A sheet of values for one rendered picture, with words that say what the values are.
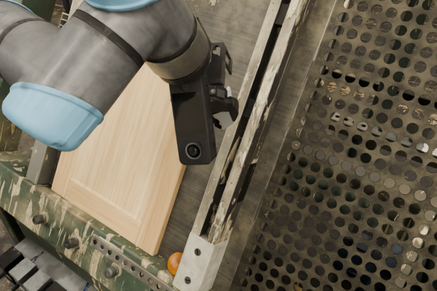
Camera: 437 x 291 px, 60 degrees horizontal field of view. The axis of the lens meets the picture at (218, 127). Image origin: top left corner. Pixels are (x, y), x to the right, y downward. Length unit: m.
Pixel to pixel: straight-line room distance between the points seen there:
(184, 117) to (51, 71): 0.19
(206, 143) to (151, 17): 0.19
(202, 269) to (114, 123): 0.42
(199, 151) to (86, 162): 0.61
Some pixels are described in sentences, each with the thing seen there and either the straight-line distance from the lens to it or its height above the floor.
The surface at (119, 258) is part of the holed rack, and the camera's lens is 0.96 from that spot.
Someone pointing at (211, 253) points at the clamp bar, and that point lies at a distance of 0.79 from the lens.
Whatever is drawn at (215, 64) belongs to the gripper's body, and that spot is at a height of 1.43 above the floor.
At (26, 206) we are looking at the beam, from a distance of 1.19.
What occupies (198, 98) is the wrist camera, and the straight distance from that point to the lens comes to 0.46.
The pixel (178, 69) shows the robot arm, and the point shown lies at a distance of 0.41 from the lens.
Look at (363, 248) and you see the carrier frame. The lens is 1.49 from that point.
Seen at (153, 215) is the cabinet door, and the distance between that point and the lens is 0.92.
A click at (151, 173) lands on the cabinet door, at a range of 0.91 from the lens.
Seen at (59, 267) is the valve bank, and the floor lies 0.74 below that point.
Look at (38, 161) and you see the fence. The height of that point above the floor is 0.96.
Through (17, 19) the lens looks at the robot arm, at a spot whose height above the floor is 1.54.
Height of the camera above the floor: 1.68
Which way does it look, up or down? 39 degrees down
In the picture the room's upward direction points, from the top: straight up
